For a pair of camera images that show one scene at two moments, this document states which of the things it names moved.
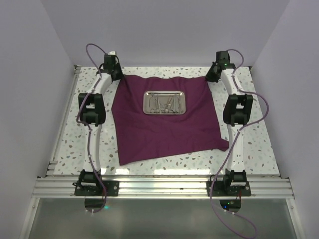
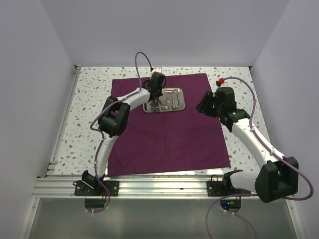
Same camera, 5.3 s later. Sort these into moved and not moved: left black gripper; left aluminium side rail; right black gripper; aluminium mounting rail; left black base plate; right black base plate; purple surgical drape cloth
Moved: right black gripper; left black gripper; purple surgical drape cloth
Not moved: aluminium mounting rail; right black base plate; left aluminium side rail; left black base plate
